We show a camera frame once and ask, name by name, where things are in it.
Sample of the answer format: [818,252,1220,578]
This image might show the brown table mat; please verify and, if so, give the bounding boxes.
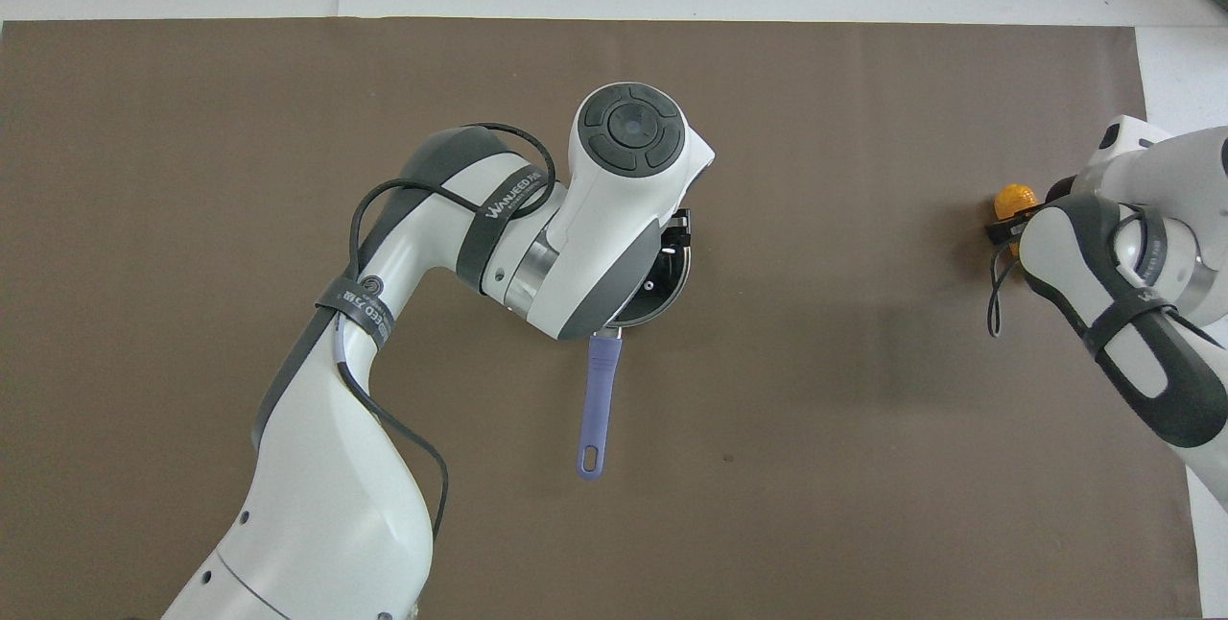
[0,18,1206,620]

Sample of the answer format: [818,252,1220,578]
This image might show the black pan with purple handle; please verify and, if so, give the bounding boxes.
[576,318,673,481]

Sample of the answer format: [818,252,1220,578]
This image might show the yellow corn cob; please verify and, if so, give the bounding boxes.
[994,183,1040,224]

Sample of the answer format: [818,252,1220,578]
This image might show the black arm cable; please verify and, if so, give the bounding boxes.
[336,121,559,546]
[986,234,1026,340]

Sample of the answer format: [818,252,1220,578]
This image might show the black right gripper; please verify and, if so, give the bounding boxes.
[985,176,1081,248]

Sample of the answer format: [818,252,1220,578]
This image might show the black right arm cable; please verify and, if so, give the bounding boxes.
[986,234,1026,340]

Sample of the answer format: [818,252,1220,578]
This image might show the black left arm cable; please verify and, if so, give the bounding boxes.
[336,121,559,546]

